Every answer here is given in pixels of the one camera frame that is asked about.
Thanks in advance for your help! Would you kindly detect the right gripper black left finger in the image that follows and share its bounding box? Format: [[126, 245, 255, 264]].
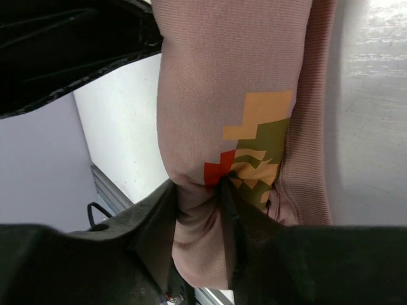
[[1, 181, 194, 304]]

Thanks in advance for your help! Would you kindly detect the dusty pink t-shirt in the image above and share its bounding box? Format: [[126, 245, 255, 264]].
[[151, 1, 337, 289]]

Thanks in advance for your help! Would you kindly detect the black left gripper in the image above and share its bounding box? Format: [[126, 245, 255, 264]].
[[1, 0, 163, 118]]

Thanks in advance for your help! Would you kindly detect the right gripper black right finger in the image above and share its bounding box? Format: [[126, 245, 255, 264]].
[[219, 178, 406, 304]]

